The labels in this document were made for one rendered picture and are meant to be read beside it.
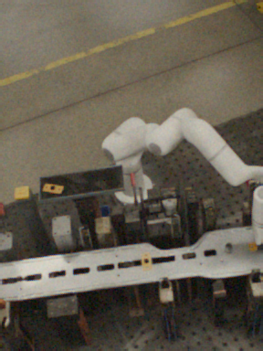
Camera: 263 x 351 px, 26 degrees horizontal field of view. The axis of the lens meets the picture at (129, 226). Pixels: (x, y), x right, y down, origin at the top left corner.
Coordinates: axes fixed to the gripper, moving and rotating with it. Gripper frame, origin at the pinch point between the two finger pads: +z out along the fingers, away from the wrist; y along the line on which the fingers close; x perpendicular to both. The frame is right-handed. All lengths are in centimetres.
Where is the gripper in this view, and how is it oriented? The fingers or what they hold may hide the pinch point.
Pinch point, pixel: (259, 241)
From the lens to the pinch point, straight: 232.9
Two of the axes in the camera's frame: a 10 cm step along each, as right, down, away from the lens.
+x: 9.9, -1.4, -0.4
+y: 0.9, 8.1, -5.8
